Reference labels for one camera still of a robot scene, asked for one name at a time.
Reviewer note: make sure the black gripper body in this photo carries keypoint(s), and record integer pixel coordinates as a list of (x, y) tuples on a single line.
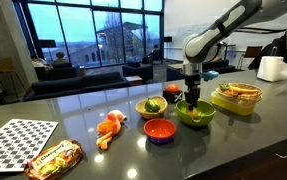
[(192, 82)]

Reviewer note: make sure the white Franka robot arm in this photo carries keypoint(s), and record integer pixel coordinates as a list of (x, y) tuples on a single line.
[(216, 33)]

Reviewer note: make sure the green plastic bowl with spout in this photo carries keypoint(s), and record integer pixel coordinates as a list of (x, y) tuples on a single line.
[(206, 115)]

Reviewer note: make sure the orange bowl with purple base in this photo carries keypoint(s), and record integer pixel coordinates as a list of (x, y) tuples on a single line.
[(159, 130)]

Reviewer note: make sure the black cube with white cross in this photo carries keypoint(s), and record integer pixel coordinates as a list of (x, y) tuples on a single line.
[(171, 96)]

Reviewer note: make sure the orange toy fruit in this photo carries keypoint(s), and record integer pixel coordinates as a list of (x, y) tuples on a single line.
[(172, 88)]

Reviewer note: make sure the green toy vegetable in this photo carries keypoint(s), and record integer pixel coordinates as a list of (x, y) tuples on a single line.
[(223, 86)]

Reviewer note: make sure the wide dark blue sofa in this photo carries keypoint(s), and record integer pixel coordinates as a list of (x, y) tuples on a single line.
[(224, 67)]

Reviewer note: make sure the yellow-green plastic container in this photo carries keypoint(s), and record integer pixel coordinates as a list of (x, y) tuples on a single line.
[(231, 106)]

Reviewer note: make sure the green toy fruit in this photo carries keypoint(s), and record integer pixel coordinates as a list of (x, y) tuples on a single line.
[(152, 105)]

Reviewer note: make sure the round wicker basket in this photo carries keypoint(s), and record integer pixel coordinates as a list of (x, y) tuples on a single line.
[(143, 110)]

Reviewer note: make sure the seated person by window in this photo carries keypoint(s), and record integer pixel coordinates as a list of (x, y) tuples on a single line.
[(156, 52)]

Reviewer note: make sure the yellow toy banana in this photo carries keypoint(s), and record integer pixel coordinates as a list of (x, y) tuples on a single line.
[(244, 89)]

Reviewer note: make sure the round high table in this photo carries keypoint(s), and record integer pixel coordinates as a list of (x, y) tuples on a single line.
[(229, 46)]

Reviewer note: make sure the shallow wicker basket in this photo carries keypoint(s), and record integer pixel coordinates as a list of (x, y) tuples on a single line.
[(249, 96)]

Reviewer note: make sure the whiteboard with writing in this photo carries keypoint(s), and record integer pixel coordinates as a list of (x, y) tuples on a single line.
[(179, 30)]

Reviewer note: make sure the dark blue armchair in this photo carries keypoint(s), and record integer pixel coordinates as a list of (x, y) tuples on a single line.
[(138, 71)]

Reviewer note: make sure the small wooden coffee table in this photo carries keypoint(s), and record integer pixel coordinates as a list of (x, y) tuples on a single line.
[(133, 80)]

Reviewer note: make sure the brown chair on metal legs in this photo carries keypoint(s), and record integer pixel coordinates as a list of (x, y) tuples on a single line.
[(251, 52)]

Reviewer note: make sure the white napkin holder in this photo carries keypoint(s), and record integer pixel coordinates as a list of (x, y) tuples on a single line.
[(273, 70)]

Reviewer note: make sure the dark wood counter cabinet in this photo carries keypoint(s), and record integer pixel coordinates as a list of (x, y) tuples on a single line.
[(249, 163)]

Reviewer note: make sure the orange and pink plush toy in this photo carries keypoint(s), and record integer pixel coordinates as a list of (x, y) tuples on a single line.
[(109, 128)]

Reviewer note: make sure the long dark blue sofa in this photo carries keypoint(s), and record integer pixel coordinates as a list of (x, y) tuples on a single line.
[(76, 85)]

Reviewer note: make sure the dark sofa with people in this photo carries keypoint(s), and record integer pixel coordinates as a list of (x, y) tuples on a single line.
[(63, 71)]

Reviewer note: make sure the seated person with dark hair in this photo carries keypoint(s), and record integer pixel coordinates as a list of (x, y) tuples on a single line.
[(60, 57)]

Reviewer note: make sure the orange snack bag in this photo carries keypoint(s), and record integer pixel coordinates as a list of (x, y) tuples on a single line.
[(53, 160)]

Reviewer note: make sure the black standing screen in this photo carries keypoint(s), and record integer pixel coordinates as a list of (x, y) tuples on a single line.
[(47, 43)]

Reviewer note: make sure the seated person in white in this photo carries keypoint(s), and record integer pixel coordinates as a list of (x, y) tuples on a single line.
[(39, 62)]

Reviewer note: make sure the checkerboard calibration board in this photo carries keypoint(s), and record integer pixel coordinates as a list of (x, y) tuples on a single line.
[(14, 145)]

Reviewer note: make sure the wooden bar chair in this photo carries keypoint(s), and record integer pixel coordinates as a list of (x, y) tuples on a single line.
[(3, 65)]

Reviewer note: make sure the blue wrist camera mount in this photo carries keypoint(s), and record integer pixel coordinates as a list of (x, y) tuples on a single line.
[(210, 75)]

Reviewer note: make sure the small black wall sign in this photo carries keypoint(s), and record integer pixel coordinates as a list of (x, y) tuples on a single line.
[(167, 39)]

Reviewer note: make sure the large glass window wall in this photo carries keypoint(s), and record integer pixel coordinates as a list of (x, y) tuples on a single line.
[(79, 33)]

